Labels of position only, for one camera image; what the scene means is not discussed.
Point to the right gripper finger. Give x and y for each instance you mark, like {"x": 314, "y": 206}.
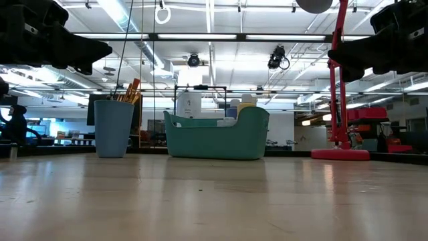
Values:
{"x": 352, "y": 74}
{"x": 368, "y": 50}

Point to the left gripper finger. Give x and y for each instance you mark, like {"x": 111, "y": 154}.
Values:
{"x": 80, "y": 50}
{"x": 83, "y": 68}

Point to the blue-grey plastic cup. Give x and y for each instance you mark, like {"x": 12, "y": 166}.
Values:
{"x": 113, "y": 130}

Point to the large yellow paint bottle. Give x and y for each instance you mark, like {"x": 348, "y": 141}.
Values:
{"x": 246, "y": 105}

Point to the large purple paint bottle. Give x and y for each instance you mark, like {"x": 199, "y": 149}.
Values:
{"x": 232, "y": 112}

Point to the small white-capped paint bottle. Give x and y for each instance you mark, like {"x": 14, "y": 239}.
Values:
{"x": 227, "y": 122}

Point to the teal plastic bin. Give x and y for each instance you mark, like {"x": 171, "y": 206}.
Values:
{"x": 217, "y": 140}

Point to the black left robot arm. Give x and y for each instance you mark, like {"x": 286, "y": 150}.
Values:
{"x": 3, "y": 87}

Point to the red desk lamp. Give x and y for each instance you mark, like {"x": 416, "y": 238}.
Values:
{"x": 337, "y": 100}

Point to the red shelf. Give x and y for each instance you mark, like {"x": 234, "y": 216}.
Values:
{"x": 368, "y": 114}

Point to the black monitor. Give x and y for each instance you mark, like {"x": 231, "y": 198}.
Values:
{"x": 90, "y": 110}

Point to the person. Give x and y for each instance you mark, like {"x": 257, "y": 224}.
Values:
{"x": 16, "y": 124}

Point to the white bucket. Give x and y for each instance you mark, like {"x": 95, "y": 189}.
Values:
{"x": 189, "y": 105}

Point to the black overhead frame beam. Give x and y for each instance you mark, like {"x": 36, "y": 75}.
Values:
{"x": 153, "y": 37}

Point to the black aluminium table frame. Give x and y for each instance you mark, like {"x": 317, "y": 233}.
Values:
{"x": 67, "y": 150}

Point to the black overhead camera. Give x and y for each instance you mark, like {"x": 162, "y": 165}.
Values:
{"x": 193, "y": 60}

